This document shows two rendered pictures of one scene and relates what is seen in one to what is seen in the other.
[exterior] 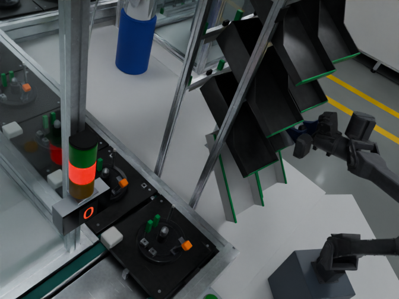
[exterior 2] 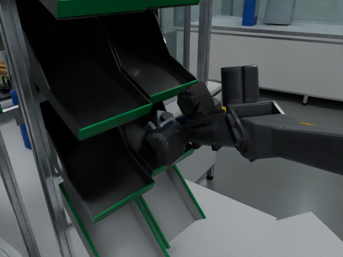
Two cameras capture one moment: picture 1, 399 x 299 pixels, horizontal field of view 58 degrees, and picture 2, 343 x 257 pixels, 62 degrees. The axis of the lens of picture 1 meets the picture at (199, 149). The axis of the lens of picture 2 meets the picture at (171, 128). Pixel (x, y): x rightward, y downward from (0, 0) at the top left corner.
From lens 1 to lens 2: 60 cm
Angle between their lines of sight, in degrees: 18
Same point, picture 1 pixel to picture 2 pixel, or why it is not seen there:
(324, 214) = (282, 248)
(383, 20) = (294, 62)
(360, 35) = (281, 80)
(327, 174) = (295, 202)
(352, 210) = (318, 232)
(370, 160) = (265, 121)
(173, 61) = not seen: hidden behind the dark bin
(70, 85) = not seen: outside the picture
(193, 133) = not seen: hidden behind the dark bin
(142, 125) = (39, 197)
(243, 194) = (137, 250)
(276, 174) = (191, 209)
